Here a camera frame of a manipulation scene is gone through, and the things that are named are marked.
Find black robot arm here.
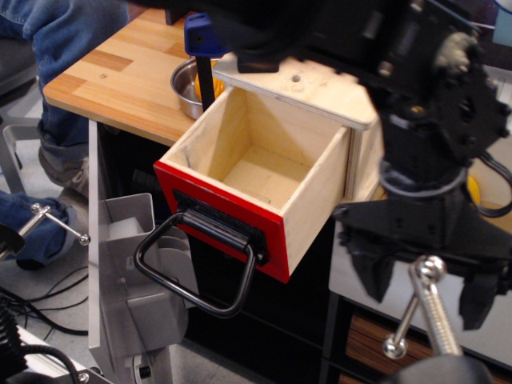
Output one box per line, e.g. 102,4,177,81
151,1,511,330

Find light wooden box housing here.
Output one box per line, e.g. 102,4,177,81
214,53,383,202

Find white toy sink unit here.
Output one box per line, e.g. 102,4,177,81
328,135,512,357

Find grey sneaker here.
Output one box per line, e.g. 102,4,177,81
38,147,89,198

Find silver clamp screw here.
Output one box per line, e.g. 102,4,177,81
382,255,463,359
1,203,90,261

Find blue quick-grip bar clamp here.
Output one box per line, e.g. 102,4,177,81
184,13,230,111

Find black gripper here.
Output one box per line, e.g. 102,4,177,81
334,187,511,330

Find left silver clamp screw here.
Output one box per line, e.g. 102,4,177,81
1,203,90,261

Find yellow corn toy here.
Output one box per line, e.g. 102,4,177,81
466,176,481,205

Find black floor cables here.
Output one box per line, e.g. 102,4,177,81
0,266,90,341

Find grey metal table leg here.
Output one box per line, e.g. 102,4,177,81
88,122,189,383

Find stainless steel bowl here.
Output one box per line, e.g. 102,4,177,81
170,58,203,120

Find orange toy in bowl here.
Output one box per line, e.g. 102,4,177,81
194,74,225,101

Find near silver clamp screw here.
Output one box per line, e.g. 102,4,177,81
382,255,463,359

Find wooden drawer with red front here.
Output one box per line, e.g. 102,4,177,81
134,88,350,318

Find person in blue jeans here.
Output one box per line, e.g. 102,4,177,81
0,0,131,270

